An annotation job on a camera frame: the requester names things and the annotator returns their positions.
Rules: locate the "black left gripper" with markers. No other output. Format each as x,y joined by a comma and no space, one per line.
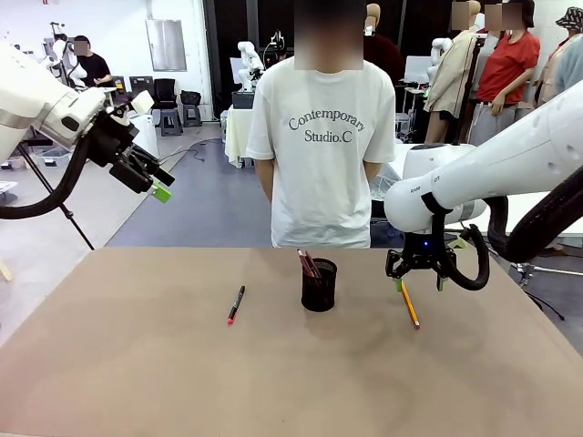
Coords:
107,136

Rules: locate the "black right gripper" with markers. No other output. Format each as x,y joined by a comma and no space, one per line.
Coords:
423,250

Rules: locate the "yellow pencil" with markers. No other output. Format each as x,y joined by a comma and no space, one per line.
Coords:
411,309

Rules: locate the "dark red pen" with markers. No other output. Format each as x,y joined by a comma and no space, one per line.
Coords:
306,263

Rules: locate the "black marker with pink cap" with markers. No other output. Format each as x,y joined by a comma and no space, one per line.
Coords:
236,305

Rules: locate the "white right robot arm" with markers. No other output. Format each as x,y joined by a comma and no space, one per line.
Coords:
501,159

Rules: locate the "person's left forearm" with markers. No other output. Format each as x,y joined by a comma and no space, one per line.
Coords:
372,169

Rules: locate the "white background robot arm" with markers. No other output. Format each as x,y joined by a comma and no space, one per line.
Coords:
438,50
248,57
59,47

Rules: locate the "person's right forearm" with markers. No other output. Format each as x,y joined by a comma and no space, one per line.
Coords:
264,179

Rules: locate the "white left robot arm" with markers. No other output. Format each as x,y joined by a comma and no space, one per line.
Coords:
27,100

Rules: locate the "black mesh pen holder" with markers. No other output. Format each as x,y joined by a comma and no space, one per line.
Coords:
319,291

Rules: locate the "grey plastic stool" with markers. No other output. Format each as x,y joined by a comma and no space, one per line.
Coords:
170,123

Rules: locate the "black tripod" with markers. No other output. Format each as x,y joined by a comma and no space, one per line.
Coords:
68,214

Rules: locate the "table with cream cloth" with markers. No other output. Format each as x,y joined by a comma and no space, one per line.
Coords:
237,134

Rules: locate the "man in black t-shirt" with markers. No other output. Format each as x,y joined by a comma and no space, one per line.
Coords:
93,68

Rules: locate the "black box on cloth table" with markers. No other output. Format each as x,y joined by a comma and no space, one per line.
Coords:
242,99

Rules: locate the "person in white printed t-shirt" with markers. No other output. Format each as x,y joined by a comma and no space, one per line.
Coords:
319,182

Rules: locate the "mannequin in beige coat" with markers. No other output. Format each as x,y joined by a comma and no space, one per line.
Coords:
451,77

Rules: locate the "mannequin in dark red top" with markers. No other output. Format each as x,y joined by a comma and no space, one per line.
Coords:
382,50

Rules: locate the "mannequin with patterned bucket hat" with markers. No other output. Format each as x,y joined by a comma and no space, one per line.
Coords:
553,68

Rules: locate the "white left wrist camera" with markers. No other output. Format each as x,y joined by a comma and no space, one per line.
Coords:
141,102

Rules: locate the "grey wall panel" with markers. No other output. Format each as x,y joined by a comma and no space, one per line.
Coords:
166,45

